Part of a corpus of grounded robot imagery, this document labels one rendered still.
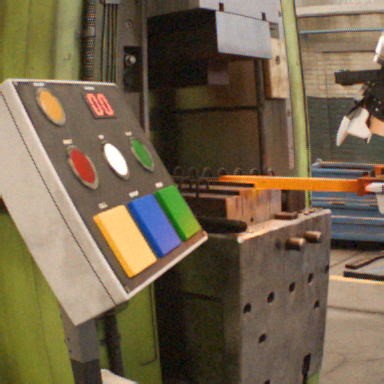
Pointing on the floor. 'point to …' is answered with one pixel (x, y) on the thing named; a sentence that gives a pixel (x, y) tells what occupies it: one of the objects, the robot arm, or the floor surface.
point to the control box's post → (82, 350)
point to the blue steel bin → (348, 203)
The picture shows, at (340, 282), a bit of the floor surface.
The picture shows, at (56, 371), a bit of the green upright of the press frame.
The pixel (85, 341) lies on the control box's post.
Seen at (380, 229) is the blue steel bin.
